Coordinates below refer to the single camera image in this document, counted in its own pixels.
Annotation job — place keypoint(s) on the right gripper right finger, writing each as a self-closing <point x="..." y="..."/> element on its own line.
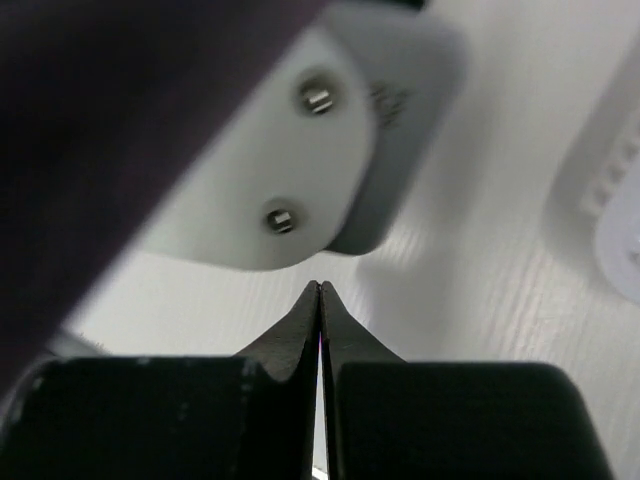
<point x="389" y="418"/>

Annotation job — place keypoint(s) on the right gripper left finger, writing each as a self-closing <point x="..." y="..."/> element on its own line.
<point x="246" y="416"/>

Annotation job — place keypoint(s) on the small white perforated tray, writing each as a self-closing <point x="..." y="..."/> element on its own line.
<point x="595" y="165"/>

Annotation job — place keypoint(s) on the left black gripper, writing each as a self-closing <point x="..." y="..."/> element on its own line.
<point x="103" y="105"/>

